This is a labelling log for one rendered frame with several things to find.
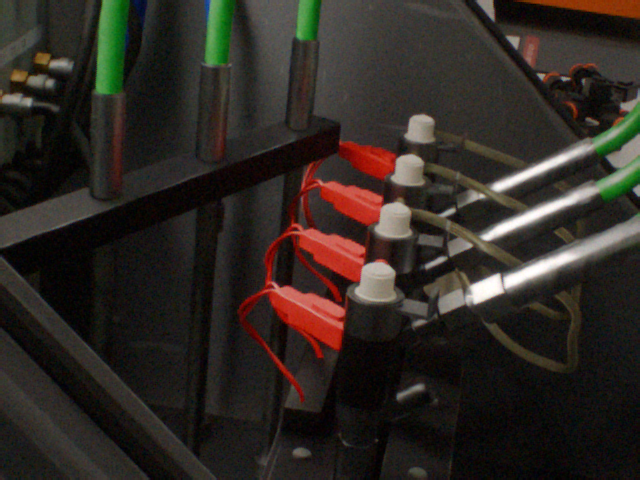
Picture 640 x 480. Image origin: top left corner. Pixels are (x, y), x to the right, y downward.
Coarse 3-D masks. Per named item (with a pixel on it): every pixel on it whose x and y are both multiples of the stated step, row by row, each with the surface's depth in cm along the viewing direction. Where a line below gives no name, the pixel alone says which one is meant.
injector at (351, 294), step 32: (352, 288) 64; (352, 320) 63; (384, 320) 63; (352, 352) 64; (384, 352) 63; (352, 384) 64; (384, 384) 64; (416, 384) 65; (352, 416) 65; (384, 416) 65; (352, 448) 66
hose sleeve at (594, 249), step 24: (600, 240) 60; (624, 240) 60; (528, 264) 62; (552, 264) 61; (576, 264) 60; (600, 264) 60; (624, 264) 60; (504, 288) 62; (528, 288) 61; (552, 288) 61
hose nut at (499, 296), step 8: (488, 280) 62; (496, 280) 62; (472, 288) 62; (480, 288) 62; (488, 288) 62; (496, 288) 62; (480, 296) 62; (488, 296) 62; (496, 296) 61; (504, 296) 61; (480, 304) 62; (488, 304) 62; (496, 304) 62; (504, 304) 62; (480, 312) 62; (488, 312) 62; (496, 312) 62; (504, 312) 62; (512, 312) 62; (488, 320) 62; (496, 320) 63
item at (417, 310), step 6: (408, 300) 64; (402, 306) 63; (408, 306) 63; (414, 306) 63; (420, 306) 63; (426, 306) 63; (396, 312) 63; (402, 312) 63; (408, 312) 63; (414, 312) 63; (420, 312) 63; (426, 312) 63; (414, 318) 63; (420, 318) 62; (426, 318) 62
